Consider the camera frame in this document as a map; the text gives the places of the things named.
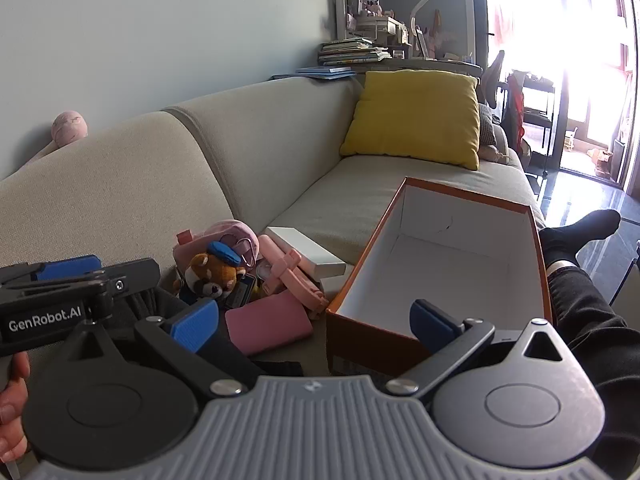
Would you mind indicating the orange cardboard box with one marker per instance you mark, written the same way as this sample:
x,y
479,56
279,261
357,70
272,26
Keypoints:
x,y
450,260

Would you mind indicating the black rack with red clothes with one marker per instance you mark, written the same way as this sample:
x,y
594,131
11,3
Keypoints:
x,y
520,110

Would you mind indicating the grey pillow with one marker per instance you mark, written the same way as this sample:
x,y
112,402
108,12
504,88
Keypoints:
x,y
486,127

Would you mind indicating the white drawer organizer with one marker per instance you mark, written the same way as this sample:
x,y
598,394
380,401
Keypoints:
x,y
372,27

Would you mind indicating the person's left hand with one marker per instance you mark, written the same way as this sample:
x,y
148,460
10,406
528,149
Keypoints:
x,y
12,400

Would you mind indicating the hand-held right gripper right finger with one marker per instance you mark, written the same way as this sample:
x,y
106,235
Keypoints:
x,y
432,327

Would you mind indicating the pink plush bag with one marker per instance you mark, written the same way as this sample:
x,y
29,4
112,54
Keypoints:
x,y
235,232

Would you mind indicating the red panda plush toy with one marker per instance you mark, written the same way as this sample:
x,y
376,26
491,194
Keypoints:
x,y
210,275

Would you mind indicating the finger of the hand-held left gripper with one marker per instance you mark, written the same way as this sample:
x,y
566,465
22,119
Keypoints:
x,y
130,277
65,266

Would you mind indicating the pink wallet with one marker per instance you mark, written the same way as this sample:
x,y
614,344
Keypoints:
x,y
270,322

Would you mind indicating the pink phone holder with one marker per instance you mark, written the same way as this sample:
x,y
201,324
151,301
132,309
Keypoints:
x,y
287,272

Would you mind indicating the beige fabric sofa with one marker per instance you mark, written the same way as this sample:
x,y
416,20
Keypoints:
x,y
150,185

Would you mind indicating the stack of books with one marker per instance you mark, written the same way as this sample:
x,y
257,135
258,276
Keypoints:
x,y
352,51

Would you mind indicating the small black box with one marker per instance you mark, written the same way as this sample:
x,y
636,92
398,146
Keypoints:
x,y
240,292

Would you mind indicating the yellow pillow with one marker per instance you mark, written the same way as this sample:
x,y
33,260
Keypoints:
x,y
415,115

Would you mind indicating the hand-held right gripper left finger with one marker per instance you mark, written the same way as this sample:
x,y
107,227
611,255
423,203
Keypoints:
x,y
192,327

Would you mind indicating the blue book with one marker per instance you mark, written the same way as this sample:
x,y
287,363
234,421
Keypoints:
x,y
320,72

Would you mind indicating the long white box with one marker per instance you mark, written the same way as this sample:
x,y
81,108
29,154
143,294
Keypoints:
x,y
305,250

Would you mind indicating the pink round plush toy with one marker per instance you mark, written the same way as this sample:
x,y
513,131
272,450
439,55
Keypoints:
x,y
70,129

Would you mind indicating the white power adapter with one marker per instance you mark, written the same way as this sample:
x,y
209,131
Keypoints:
x,y
331,287

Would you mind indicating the person's leg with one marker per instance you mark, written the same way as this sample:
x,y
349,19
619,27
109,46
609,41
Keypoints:
x,y
585,300

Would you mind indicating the white desk lamp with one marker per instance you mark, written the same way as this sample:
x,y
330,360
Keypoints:
x,y
417,20

